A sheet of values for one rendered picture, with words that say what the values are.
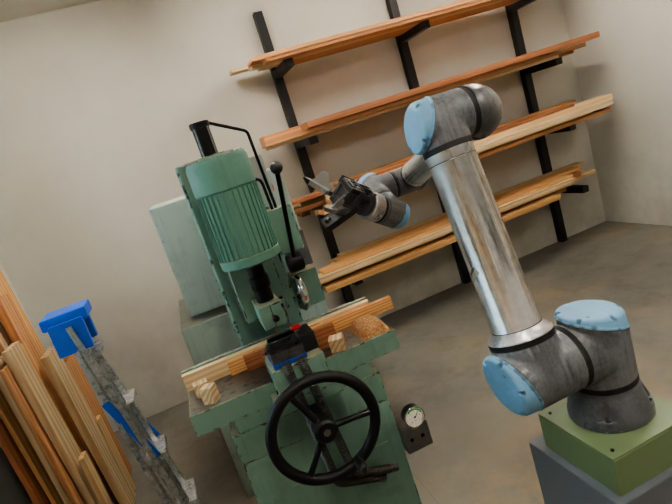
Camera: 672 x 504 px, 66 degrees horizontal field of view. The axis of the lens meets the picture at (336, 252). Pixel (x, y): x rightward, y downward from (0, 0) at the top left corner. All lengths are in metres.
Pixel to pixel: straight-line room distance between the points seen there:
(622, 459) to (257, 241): 1.00
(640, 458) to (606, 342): 0.26
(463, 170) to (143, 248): 2.89
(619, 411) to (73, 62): 3.48
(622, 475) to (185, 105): 3.25
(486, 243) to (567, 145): 3.86
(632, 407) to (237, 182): 1.09
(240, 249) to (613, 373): 0.95
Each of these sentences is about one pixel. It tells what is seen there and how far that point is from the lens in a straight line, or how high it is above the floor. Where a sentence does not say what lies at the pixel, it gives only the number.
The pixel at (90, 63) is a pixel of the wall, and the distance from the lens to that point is 3.85.
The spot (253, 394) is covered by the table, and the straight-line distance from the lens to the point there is 1.45.
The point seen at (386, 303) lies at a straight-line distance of 1.65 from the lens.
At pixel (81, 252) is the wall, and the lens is 3.81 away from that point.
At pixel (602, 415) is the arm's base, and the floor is 0.69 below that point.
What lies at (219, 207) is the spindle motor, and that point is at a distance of 1.42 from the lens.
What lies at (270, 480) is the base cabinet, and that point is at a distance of 1.57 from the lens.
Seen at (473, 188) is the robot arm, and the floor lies 1.27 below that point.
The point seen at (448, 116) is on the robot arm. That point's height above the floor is 1.43.
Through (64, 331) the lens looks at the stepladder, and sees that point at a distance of 2.12.
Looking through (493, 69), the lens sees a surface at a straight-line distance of 3.96.
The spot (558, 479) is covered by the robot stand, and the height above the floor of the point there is 0.49.
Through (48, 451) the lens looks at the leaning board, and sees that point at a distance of 2.62.
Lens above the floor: 1.47
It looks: 12 degrees down
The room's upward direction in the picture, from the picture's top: 18 degrees counter-clockwise
